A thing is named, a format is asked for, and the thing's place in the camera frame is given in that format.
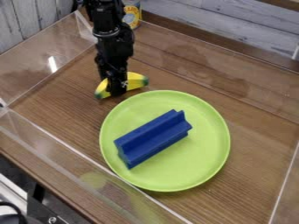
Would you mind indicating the yellow toy banana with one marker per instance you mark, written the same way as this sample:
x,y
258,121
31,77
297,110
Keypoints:
x,y
136,81

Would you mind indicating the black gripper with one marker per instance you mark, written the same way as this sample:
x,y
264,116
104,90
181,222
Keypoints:
x,y
114,52

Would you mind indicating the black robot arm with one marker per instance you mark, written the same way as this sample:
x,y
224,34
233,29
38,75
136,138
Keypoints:
x,y
106,14

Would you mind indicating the blue foam block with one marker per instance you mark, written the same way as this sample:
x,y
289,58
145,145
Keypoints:
x,y
153,137

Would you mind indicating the clear acrylic enclosure wall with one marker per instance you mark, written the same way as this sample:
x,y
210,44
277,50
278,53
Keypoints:
x,y
51,117

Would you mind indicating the yellow labelled can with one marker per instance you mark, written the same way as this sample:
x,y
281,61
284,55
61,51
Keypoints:
x,y
133,9

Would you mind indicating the green round plate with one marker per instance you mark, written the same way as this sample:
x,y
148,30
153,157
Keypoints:
x,y
189,162

